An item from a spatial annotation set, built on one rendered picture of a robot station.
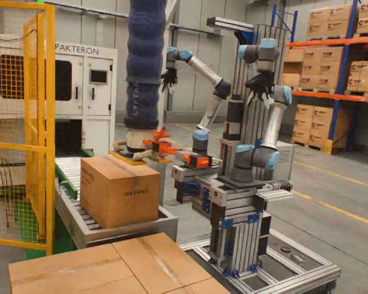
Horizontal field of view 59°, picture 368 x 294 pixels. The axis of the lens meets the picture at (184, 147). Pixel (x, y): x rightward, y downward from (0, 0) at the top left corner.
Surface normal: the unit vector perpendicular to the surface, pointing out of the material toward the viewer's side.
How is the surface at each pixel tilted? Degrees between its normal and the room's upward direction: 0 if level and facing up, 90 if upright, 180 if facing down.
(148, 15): 81
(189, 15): 90
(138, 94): 70
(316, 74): 90
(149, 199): 90
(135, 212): 90
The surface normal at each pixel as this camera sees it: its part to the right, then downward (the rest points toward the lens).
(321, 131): -0.86, 0.09
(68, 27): 0.52, 0.22
